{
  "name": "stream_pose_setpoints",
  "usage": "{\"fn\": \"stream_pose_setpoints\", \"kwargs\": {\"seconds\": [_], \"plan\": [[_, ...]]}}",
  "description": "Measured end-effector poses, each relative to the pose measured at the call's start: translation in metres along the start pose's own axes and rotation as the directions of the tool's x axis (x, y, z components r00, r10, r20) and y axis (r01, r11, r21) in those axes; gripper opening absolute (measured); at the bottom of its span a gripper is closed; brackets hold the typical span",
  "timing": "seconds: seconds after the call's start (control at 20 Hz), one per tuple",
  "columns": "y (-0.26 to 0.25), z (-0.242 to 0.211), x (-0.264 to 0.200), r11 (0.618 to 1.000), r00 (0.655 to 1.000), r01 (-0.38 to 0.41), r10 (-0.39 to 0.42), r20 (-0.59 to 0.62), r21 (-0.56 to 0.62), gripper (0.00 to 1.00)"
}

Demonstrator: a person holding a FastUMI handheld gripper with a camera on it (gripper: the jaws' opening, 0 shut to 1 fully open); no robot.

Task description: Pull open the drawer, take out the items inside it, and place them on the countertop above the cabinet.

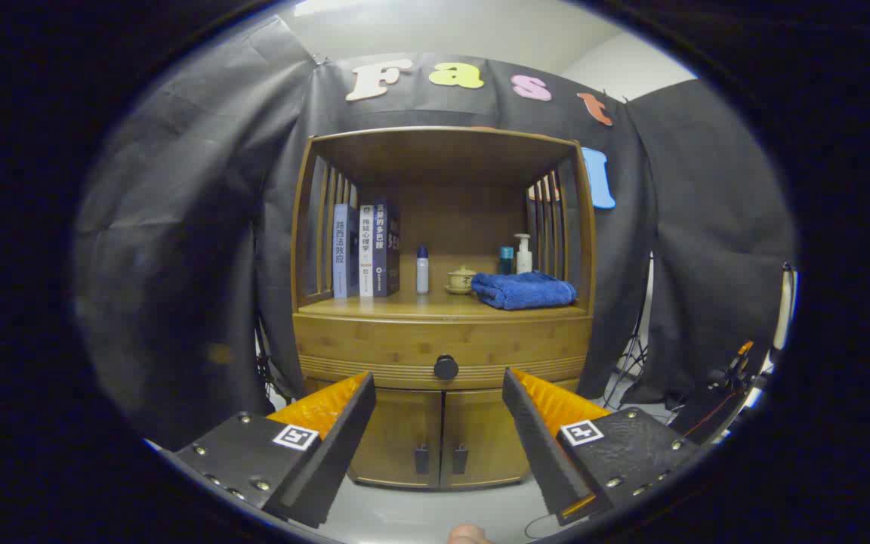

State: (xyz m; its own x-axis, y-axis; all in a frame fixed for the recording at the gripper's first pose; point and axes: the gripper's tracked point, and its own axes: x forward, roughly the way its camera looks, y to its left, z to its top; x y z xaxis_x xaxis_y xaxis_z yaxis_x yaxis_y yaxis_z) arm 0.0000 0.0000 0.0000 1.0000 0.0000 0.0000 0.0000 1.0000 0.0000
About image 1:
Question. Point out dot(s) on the black backdrop cloth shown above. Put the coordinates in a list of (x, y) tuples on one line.
[(178, 227)]

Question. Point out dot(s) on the blue folded towel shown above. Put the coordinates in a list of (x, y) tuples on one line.
[(522, 291)]

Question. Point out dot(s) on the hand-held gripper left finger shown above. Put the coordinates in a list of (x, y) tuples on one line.
[(337, 453)]

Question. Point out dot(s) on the wooden drawer with black knob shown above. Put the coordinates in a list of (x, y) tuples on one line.
[(374, 340)]

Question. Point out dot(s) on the black light stand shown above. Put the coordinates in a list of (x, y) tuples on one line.
[(633, 344)]

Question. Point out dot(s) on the wooden cabinet door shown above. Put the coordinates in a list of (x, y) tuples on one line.
[(401, 431), (480, 446)]

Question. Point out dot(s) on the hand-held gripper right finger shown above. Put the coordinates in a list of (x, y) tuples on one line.
[(537, 446)]

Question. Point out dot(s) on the small white bottle blue cap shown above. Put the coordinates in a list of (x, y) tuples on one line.
[(422, 276)]

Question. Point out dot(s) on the teal bottle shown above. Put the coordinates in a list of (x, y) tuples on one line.
[(506, 262)]

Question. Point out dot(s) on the light blue book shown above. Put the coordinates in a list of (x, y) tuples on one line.
[(339, 249)]

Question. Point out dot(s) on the wooden countertop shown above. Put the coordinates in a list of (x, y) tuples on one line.
[(405, 306)]

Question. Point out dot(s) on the white book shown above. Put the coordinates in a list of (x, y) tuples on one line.
[(365, 249)]

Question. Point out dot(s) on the dark blue book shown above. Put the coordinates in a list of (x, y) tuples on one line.
[(384, 249)]

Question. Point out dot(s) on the beige lidded teacup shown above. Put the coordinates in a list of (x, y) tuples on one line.
[(461, 279)]

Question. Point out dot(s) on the white pump bottle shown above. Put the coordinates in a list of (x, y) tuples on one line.
[(524, 261)]

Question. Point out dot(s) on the black equipment with orange clip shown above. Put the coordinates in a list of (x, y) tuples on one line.
[(707, 412)]

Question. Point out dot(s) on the wooden cabinet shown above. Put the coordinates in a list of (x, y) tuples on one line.
[(442, 159)]

